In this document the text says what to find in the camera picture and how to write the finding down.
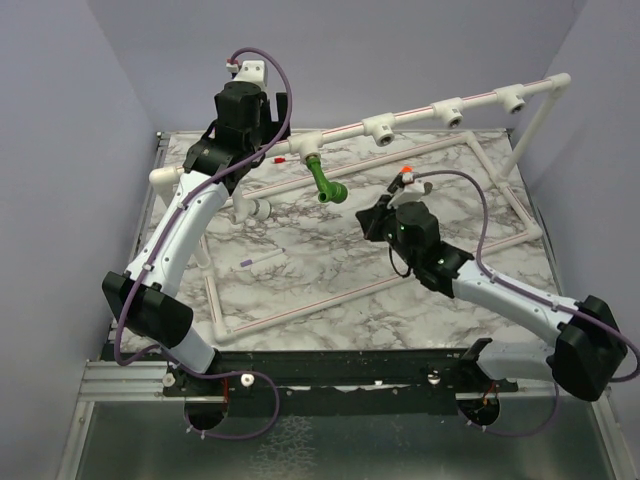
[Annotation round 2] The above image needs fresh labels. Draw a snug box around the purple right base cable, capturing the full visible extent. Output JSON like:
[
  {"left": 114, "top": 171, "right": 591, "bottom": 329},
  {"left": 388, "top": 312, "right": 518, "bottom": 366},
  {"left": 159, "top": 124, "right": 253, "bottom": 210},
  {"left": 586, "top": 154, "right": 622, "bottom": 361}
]
[{"left": 454, "top": 379, "right": 561, "bottom": 437}]

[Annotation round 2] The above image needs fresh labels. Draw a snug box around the white PVC pipe frame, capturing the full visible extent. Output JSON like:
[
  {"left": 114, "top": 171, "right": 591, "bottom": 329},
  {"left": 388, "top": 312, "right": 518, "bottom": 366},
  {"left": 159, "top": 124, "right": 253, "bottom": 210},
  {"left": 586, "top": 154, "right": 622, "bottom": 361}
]
[{"left": 149, "top": 73, "right": 572, "bottom": 344}]

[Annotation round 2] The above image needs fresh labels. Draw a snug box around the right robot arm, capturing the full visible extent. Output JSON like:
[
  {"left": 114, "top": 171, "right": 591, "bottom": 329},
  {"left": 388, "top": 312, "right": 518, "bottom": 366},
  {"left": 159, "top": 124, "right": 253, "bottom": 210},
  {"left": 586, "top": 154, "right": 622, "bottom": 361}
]
[{"left": 356, "top": 195, "right": 628, "bottom": 401}]

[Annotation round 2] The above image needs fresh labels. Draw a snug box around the black orange marker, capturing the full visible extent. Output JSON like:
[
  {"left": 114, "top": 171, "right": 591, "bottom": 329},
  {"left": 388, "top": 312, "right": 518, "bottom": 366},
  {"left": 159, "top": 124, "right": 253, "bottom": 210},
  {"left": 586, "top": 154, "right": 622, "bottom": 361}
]
[{"left": 387, "top": 167, "right": 414, "bottom": 194}]

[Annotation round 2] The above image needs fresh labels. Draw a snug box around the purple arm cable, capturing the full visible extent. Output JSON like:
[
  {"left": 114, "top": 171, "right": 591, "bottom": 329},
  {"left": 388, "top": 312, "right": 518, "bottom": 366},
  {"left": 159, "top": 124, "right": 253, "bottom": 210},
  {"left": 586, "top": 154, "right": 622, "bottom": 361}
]
[
  {"left": 113, "top": 47, "right": 294, "bottom": 369},
  {"left": 412, "top": 168, "right": 640, "bottom": 384}
]

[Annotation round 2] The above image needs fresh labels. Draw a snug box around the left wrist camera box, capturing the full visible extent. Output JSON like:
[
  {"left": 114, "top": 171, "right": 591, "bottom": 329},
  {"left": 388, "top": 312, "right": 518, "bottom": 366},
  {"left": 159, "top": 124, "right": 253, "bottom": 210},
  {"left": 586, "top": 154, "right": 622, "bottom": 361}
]
[{"left": 226, "top": 59, "right": 268, "bottom": 90}]

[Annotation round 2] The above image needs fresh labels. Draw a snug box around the green water faucet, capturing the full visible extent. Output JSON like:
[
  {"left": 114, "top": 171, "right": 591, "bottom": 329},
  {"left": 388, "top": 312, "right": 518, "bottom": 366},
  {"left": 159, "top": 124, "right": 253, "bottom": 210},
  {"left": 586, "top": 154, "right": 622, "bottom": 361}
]
[{"left": 305, "top": 155, "right": 348, "bottom": 204}]

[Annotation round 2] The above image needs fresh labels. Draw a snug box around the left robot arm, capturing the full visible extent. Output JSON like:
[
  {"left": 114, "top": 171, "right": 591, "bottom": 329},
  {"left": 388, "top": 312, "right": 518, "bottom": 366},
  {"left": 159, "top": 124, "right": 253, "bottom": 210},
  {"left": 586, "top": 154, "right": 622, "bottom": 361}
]
[{"left": 102, "top": 78, "right": 292, "bottom": 395}]

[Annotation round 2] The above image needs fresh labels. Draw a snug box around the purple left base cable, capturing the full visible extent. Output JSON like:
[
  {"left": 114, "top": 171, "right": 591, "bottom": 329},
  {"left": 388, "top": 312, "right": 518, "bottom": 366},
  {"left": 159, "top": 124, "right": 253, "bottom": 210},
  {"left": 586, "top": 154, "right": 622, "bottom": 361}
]
[{"left": 169, "top": 364, "right": 282, "bottom": 443}]

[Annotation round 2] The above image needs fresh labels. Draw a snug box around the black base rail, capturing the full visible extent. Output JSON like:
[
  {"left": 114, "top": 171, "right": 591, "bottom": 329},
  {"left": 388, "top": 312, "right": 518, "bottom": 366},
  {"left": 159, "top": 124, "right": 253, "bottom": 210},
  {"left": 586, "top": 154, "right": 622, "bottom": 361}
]
[{"left": 99, "top": 347, "right": 526, "bottom": 419}]

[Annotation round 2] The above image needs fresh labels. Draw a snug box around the purple capped white pen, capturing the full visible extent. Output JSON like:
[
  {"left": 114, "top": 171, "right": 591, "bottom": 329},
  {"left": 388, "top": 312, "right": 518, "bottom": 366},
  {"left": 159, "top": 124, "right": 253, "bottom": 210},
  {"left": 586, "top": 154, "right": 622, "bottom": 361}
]
[{"left": 239, "top": 247, "right": 286, "bottom": 268}]

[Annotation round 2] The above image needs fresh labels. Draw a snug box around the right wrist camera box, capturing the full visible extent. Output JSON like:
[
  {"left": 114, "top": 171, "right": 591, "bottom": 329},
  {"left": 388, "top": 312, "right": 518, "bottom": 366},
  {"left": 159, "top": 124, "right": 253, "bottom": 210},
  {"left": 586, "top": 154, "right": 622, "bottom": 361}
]
[{"left": 390, "top": 178, "right": 425, "bottom": 208}]

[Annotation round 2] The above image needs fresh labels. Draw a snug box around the white installed faucet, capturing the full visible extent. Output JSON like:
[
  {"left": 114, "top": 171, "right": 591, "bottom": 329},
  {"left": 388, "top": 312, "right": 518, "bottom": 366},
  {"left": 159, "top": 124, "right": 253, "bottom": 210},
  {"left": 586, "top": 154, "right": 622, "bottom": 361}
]
[{"left": 232, "top": 189, "right": 272, "bottom": 225}]

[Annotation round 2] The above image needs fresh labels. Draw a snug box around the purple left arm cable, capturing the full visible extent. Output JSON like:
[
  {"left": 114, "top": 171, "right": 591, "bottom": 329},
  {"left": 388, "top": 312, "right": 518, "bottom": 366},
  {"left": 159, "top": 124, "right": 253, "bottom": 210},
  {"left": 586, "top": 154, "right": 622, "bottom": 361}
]
[{"left": 113, "top": 47, "right": 294, "bottom": 369}]

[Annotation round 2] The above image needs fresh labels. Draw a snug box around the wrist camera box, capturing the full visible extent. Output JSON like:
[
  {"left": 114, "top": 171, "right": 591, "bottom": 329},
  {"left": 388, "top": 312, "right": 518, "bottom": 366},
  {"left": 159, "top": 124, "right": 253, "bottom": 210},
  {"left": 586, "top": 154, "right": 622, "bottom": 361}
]
[
  {"left": 390, "top": 178, "right": 425, "bottom": 208},
  {"left": 226, "top": 59, "right": 268, "bottom": 90}
]

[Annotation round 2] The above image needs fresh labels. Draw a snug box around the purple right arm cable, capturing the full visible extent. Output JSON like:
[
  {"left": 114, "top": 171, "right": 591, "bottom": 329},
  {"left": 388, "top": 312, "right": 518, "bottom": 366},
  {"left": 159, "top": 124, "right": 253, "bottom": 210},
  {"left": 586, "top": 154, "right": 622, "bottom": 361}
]
[{"left": 412, "top": 168, "right": 640, "bottom": 384}]

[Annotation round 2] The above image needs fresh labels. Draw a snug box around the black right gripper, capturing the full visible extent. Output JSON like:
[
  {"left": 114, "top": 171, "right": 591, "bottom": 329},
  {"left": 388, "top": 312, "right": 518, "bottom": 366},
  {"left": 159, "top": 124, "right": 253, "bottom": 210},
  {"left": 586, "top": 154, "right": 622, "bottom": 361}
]
[{"left": 355, "top": 194, "right": 418, "bottom": 268}]

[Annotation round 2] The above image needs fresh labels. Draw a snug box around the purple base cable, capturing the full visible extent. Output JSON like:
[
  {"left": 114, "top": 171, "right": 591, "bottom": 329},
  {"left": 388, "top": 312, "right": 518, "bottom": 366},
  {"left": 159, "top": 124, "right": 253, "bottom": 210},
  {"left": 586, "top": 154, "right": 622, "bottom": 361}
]
[
  {"left": 454, "top": 379, "right": 561, "bottom": 437},
  {"left": 169, "top": 364, "right": 282, "bottom": 443}
]

